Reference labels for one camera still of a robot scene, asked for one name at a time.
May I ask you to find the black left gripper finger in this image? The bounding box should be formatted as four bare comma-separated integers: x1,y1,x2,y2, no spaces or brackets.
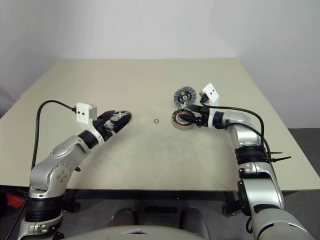
109,114,133,138
103,109,132,117

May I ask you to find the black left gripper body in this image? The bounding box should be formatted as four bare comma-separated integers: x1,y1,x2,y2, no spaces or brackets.
93,111,119,142

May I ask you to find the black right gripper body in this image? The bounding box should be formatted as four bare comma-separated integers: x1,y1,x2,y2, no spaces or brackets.
193,105,212,129

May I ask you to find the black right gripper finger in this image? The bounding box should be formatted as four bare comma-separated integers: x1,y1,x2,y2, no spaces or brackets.
183,104,201,113
177,113,201,126

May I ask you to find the motor stator with copper windings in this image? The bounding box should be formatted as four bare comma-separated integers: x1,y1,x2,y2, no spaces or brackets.
171,109,198,131

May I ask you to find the grey metal round part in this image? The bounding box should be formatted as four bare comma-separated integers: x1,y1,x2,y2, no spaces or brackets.
172,85,197,105

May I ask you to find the dark rounded shape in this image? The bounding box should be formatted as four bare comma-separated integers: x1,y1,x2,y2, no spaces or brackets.
112,207,137,226

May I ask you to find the grey robot torso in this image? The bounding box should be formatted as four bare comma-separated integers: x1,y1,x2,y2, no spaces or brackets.
46,223,211,240

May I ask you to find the red object under table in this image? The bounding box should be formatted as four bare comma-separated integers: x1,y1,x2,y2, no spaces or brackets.
4,192,26,210

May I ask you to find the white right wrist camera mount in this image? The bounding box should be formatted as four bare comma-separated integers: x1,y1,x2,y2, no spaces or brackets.
199,83,221,130

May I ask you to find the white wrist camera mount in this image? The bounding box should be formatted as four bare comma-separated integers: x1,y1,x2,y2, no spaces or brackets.
199,83,221,130
75,102,105,145

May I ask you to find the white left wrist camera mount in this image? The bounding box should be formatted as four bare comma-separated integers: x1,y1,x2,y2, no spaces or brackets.
75,102,105,145

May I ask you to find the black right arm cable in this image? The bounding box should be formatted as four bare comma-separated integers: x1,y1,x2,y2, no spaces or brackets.
203,98,270,162

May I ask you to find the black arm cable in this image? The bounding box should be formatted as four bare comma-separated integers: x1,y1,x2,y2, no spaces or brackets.
203,98,270,162
31,100,78,173

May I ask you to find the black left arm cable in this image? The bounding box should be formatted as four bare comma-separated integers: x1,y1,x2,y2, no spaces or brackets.
31,100,78,173

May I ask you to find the black table frame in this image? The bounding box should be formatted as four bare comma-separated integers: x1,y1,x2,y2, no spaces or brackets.
61,189,242,216

